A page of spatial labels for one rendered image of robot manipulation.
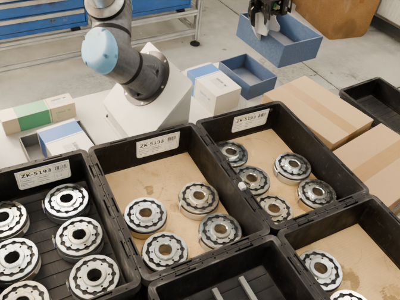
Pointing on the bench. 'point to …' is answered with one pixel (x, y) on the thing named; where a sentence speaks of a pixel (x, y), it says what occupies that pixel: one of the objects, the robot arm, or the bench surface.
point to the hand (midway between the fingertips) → (260, 33)
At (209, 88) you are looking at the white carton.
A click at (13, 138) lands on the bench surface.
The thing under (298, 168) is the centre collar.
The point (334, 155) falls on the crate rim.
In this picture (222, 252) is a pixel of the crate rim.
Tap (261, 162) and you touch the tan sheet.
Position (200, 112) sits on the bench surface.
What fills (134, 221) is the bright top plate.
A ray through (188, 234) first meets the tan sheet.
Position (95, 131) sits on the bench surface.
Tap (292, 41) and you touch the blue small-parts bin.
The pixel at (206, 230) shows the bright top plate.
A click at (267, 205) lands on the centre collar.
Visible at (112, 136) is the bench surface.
